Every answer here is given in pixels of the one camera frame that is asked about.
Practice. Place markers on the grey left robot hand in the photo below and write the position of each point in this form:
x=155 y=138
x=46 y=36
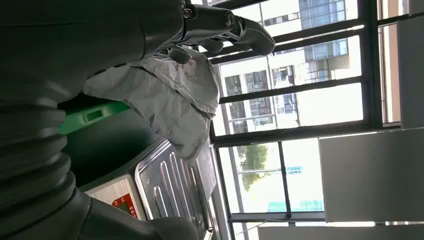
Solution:
x=82 y=39

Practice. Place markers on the green plastic crate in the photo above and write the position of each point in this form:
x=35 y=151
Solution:
x=99 y=114

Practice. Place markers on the white wall panel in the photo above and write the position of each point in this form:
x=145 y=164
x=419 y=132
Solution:
x=412 y=73
x=331 y=233
x=371 y=175

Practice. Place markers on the dark green table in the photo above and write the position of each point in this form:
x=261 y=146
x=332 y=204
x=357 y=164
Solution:
x=109 y=149

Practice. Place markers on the dark window frame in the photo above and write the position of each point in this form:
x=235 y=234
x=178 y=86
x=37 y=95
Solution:
x=369 y=66

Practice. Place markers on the grey mailer package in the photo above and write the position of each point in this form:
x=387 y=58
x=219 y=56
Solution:
x=165 y=99

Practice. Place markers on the white scale with steel tray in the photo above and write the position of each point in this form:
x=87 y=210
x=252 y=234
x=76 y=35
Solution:
x=172 y=185

